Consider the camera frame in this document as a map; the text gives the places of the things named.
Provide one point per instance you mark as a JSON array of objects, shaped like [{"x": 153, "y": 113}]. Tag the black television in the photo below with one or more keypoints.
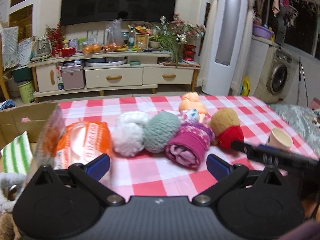
[{"x": 85, "y": 11}]

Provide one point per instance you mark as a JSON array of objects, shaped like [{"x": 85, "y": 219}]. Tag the cream TV cabinet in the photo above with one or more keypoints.
[{"x": 110, "y": 71}]

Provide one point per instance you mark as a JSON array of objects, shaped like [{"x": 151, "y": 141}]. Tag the brown plush with red scarf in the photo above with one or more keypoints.
[{"x": 225, "y": 125}]

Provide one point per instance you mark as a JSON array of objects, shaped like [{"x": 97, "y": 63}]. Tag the pink checkered tablecloth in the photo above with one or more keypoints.
[{"x": 155, "y": 175}]

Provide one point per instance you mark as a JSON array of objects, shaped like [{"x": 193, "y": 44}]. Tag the white standing air conditioner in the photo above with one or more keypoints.
[{"x": 226, "y": 46}]

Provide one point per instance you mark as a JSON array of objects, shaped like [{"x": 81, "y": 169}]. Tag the orange white tissue pack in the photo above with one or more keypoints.
[{"x": 79, "y": 142}]

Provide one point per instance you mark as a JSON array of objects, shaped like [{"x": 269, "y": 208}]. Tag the magenta rolled knit sock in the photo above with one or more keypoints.
[{"x": 190, "y": 144}]

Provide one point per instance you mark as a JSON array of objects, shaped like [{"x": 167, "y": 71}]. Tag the orange twisted towel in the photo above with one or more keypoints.
[{"x": 191, "y": 100}]

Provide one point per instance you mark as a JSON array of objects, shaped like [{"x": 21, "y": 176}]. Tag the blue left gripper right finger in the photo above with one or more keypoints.
[{"x": 217, "y": 167}]

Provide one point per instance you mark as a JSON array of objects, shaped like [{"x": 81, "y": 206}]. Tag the bag of oranges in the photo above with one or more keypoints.
[{"x": 114, "y": 38}]

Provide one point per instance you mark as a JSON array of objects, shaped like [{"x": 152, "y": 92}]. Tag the silver washing machine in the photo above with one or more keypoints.
[{"x": 276, "y": 76}]

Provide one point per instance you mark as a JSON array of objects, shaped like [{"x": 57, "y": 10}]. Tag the green trash bin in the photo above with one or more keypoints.
[{"x": 27, "y": 90}]

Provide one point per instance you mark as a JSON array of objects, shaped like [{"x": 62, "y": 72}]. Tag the purple basin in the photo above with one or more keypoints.
[{"x": 260, "y": 31}]

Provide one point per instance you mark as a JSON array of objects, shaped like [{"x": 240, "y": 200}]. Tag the teal knitted ball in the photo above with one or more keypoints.
[{"x": 159, "y": 131}]

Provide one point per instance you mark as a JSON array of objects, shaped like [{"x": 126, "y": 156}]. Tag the potted flower plant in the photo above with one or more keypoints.
[{"x": 173, "y": 35}]

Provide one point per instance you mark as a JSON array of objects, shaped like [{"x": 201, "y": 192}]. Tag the green striped cloth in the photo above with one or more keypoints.
[{"x": 17, "y": 155}]

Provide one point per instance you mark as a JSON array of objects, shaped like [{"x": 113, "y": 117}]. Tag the framed picture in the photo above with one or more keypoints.
[{"x": 142, "y": 40}]

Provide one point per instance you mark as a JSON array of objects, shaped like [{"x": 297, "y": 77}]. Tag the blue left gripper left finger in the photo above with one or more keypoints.
[{"x": 98, "y": 167}]

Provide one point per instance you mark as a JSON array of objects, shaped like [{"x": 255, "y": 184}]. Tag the white floral knotted cloth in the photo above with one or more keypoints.
[{"x": 190, "y": 116}]

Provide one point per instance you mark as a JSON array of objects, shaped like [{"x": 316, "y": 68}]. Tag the white fluffy ball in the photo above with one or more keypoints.
[{"x": 127, "y": 135}]

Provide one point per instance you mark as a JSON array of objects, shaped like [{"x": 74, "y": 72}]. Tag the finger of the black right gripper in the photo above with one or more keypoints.
[{"x": 273, "y": 156}]

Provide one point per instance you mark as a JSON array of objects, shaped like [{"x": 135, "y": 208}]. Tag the white paper cup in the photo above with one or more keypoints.
[{"x": 278, "y": 138}]

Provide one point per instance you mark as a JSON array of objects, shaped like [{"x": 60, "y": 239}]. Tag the cardboard box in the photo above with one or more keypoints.
[{"x": 34, "y": 118}]

